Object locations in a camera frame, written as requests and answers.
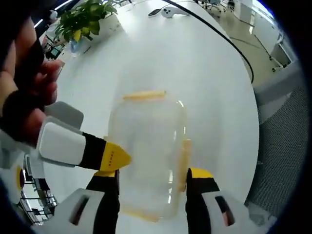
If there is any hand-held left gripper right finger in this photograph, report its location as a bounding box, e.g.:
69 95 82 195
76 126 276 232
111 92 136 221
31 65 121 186
185 167 277 234

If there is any clear plastic buckle container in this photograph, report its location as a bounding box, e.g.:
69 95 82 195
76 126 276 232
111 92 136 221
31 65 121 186
107 89 194 222

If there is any white handheld controller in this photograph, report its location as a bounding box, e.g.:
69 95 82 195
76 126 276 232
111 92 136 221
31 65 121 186
160 6 191 19

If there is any person's right hand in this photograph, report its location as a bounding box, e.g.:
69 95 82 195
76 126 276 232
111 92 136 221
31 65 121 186
0 59 59 148

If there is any metal shelf rack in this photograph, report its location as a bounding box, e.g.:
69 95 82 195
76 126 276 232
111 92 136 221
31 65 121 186
20 156 59 216

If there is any white background desk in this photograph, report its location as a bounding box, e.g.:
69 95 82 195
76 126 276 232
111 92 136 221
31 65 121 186
270 33 297 72

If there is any grey mesh office chair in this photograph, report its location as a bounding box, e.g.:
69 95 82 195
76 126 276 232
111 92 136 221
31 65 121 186
243 65 308 221

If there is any green leafy plant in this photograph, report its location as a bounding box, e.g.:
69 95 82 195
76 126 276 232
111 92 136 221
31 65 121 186
55 0 118 44

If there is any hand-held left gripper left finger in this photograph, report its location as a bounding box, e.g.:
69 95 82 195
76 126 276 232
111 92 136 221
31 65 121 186
33 168 120 234

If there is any long black table cable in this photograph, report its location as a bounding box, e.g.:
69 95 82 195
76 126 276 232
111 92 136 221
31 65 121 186
167 0 254 84

